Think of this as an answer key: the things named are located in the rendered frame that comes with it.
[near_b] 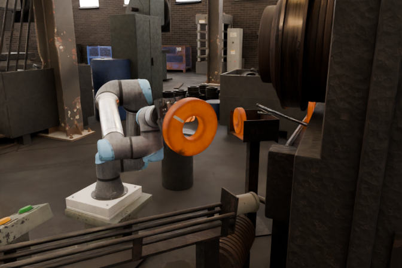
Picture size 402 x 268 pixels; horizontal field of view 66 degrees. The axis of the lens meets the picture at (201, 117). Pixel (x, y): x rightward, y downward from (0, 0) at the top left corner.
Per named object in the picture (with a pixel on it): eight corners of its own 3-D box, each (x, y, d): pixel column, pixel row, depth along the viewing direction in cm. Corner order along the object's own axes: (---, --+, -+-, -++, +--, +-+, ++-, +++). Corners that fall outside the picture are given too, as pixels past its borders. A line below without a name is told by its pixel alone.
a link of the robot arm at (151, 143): (131, 162, 110) (128, 131, 110) (162, 158, 114) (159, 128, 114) (134, 164, 103) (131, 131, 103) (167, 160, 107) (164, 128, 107)
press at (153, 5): (120, 81, 909) (113, -19, 845) (148, 76, 1003) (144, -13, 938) (155, 84, 835) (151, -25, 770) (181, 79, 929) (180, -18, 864)
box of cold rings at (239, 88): (306, 124, 431) (311, 67, 412) (304, 142, 355) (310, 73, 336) (234, 118, 465) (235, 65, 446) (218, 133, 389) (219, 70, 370)
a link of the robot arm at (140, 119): (155, 128, 116) (154, 106, 116) (167, 128, 107) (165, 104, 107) (135, 131, 112) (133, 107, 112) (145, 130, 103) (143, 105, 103)
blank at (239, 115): (240, 102, 184) (235, 102, 183) (248, 119, 173) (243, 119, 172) (236, 121, 194) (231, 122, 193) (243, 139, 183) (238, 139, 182)
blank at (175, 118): (199, 164, 86) (193, 160, 89) (226, 116, 88) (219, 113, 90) (157, 142, 77) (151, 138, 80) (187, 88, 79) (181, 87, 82)
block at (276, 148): (300, 213, 105) (305, 146, 100) (297, 226, 98) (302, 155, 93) (268, 207, 110) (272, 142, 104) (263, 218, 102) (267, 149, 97)
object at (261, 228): (256, 212, 210) (261, 109, 193) (272, 235, 185) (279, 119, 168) (227, 215, 206) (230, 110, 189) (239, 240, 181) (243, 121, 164)
